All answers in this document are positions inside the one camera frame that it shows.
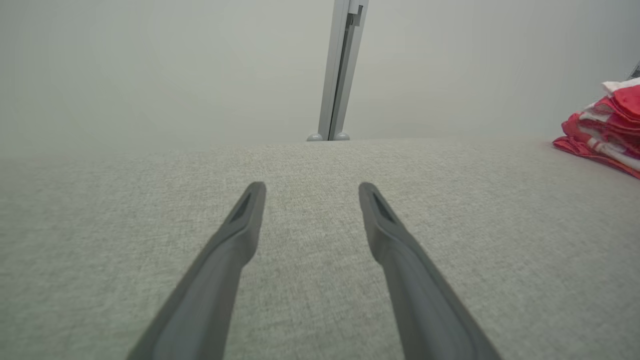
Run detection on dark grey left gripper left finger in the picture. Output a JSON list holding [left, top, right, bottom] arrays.
[[127, 181, 267, 360]]

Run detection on red shorts with white stripes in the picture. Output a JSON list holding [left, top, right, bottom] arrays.
[[580, 77, 640, 151]]

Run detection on red white basketball jersey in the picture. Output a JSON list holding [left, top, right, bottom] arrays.
[[552, 112, 640, 180]]

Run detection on grey metal partition post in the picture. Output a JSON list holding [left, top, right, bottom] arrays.
[[318, 0, 370, 142]]

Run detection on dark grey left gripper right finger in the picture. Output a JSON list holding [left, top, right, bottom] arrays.
[[358, 181, 502, 360]]

